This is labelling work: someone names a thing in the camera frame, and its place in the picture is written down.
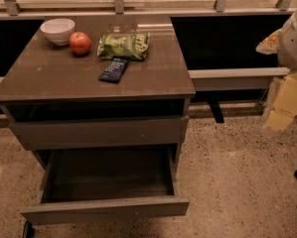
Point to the grey drawer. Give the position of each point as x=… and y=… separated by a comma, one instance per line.
x=53, y=135
x=103, y=184

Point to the dark blue snack bar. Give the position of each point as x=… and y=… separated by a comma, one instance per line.
x=113, y=72

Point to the tan robot gripper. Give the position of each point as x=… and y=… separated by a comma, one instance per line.
x=294, y=44

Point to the grey top drawer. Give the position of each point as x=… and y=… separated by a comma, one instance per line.
x=53, y=135

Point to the black object on floor left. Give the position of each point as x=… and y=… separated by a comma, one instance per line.
x=28, y=230

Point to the white ceramic bowl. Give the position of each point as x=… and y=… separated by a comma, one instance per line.
x=58, y=31

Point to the grey drawer cabinet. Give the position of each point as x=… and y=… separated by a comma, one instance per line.
x=51, y=84

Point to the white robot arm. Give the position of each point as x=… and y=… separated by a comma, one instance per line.
x=281, y=106

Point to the red apple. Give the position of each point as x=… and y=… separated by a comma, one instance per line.
x=80, y=43

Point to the green chip bag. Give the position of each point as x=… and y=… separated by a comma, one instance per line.
x=132, y=47

